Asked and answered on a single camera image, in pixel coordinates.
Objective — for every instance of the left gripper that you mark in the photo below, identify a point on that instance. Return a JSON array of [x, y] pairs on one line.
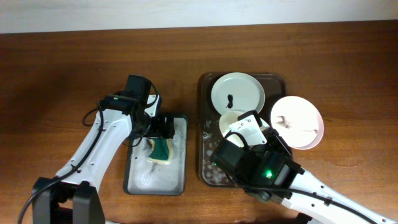
[[158, 131]]

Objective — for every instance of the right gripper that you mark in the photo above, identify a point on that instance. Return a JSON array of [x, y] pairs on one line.
[[273, 139]]

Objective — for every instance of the green and yellow sponge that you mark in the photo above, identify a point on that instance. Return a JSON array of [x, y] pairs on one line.
[[161, 151]]

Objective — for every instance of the pink plate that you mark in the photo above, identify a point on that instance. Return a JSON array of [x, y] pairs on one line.
[[298, 122]]

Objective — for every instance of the cream white plate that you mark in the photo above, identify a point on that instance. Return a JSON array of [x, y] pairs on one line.
[[227, 119]]

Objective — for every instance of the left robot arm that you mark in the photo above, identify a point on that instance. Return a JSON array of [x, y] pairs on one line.
[[72, 195]]

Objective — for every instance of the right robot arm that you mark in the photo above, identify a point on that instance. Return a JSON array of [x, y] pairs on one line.
[[267, 172]]

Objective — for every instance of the brown plastic tray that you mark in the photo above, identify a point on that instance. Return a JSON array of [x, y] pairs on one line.
[[210, 135]]

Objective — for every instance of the dark green soapy tray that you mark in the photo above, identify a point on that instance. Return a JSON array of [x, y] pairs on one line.
[[145, 177]]

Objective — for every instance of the pale green plate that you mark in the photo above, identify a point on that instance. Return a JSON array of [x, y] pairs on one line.
[[237, 91]]

